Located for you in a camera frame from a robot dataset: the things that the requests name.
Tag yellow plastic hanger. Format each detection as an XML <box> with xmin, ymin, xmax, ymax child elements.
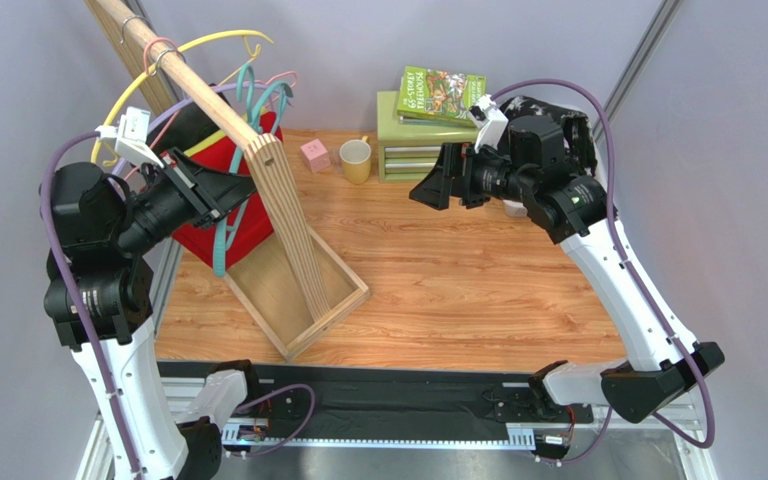
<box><xmin>100</xmin><ymin>29</ymin><xmax>274</xmax><ymax>130</ymax></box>

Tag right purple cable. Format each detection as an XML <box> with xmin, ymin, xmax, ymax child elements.
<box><xmin>490</xmin><ymin>78</ymin><xmax>717</xmax><ymax>450</ymax></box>

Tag green treehouse book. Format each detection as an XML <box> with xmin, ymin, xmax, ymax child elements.
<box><xmin>396</xmin><ymin>66</ymin><xmax>487</xmax><ymax>126</ymax></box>

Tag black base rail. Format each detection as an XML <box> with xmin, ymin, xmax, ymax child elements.
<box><xmin>101</xmin><ymin>359</ymin><xmax>652</xmax><ymax>465</ymax></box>

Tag white plastic basket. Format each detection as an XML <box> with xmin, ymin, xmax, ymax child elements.
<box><xmin>503</xmin><ymin>106</ymin><xmax>618</xmax><ymax>218</ymax></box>

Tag teal plastic hanger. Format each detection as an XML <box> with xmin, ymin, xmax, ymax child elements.
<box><xmin>212</xmin><ymin>63</ymin><xmax>295</xmax><ymax>278</ymax></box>

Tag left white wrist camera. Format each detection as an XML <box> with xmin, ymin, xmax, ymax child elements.
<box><xmin>95</xmin><ymin>107</ymin><xmax>165</xmax><ymax>170</ymax></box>

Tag wooden clothes rack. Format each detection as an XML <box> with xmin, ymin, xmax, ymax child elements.
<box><xmin>84</xmin><ymin>0</ymin><xmax>371</xmax><ymax>363</ymax></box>

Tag purple cable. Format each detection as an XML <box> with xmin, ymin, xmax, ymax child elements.
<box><xmin>490</xmin><ymin>78</ymin><xmax>717</xmax><ymax>450</ymax></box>
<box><xmin>39</xmin><ymin>130</ymin><xmax>143</xmax><ymax>480</ymax></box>

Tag red trousers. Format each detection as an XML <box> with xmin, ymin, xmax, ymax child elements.
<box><xmin>154</xmin><ymin>104</ymin><xmax>274</xmax><ymax>277</ymax></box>

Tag green drawer box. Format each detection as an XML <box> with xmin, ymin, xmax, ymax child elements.
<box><xmin>376</xmin><ymin>91</ymin><xmax>478</xmax><ymax>183</ymax></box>

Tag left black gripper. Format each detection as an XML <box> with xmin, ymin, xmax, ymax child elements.
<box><xmin>111</xmin><ymin>146</ymin><xmax>264</xmax><ymax>254</ymax></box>

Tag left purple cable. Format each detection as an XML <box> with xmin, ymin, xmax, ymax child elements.
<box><xmin>39</xmin><ymin>130</ymin><xmax>143</xmax><ymax>480</ymax></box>

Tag yellow-green trousers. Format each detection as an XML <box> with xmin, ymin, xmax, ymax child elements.
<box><xmin>184</xmin><ymin>130</ymin><xmax>226</xmax><ymax>157</ymax></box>

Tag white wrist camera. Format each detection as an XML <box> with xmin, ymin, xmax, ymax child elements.
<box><xmin>469</xmin><ymin>94</ymin><xmax>508</xmax><ymax>151</ymax></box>
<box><xmin>95</xmin><ymin>107</ymin><xmax>165</xmax><ymax>170</ymax></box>

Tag black white patterned trousers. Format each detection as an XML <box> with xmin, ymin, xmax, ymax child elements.
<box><xmin>499</xmin><ymin>95</ymin><xmax>599</xmax><ymax>177</ymax></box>

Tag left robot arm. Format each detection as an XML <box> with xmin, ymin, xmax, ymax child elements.
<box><xmin>41</xmin><ymin>148</ymin><xmax>255</xmax><ymax>479</ymax></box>

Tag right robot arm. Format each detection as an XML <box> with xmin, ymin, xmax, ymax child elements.
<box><xmin>409</xmin><ymin>116</ymin><xmax>725</xmax><ymax>423</ymax></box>

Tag yellow mug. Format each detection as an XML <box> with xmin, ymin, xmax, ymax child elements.
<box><xmin>339</xmin><ymin>136</ymin><xmax>372</xmax><ymax>185</ymax></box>

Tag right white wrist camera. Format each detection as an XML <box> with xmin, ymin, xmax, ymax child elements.
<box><xmin>469</xmin><ymin>94</ymin><xmax>508</xmax><ymax>151</ymax></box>

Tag pink cube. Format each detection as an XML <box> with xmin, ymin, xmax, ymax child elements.
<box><xmin>300</xmin><ymin>138</ymin><xmax>331</xmax><ymax>173</ymax></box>

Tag lavender plastic hanger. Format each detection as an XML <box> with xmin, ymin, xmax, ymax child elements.
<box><xmin>111</xmin><ymin>84</ymin><xmax>236</xmax><ymax>175</ymax></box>

